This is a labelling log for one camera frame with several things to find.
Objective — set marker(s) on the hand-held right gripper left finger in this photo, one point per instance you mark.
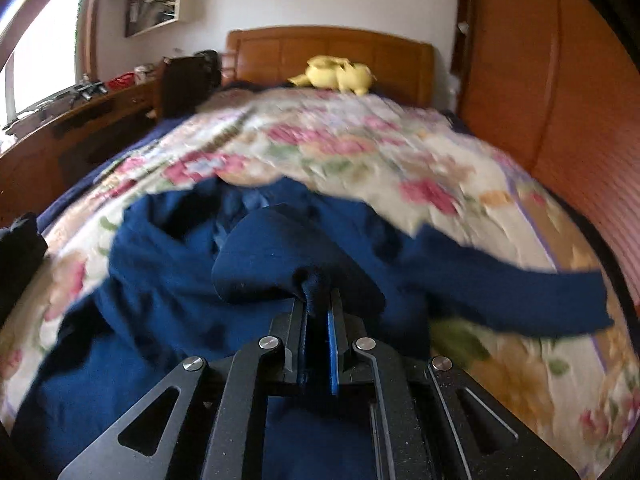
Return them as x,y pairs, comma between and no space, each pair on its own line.
299,345

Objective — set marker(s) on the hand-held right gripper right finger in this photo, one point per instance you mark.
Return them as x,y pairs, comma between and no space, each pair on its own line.
333,355

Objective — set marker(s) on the navy blue garment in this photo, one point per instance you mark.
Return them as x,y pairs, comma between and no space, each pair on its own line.
165,270

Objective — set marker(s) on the floral blanket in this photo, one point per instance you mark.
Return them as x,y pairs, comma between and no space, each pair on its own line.
350,140

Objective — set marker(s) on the dark blue bed sheet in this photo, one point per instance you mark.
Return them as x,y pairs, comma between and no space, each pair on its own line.
125,145

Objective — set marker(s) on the yellow plush toy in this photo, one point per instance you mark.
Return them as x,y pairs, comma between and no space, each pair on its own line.
335,76

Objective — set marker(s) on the black chair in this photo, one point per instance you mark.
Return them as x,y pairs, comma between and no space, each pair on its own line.
187,82

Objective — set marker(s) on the black cloth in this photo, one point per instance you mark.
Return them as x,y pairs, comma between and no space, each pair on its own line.
20,265

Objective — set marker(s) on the wooden headboard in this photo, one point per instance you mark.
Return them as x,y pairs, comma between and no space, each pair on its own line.
390,65

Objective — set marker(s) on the wooden desk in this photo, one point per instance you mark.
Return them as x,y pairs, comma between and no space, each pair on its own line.
55,145

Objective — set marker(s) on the red basket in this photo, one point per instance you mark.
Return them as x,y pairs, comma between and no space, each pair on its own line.
121,81

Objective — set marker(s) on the black desk gadget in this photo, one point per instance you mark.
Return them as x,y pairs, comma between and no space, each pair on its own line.
90,90

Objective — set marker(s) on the wooden wardrobe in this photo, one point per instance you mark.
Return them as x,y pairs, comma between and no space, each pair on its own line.
540,85

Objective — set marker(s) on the window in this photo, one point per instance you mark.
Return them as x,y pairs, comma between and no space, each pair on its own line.
47,45

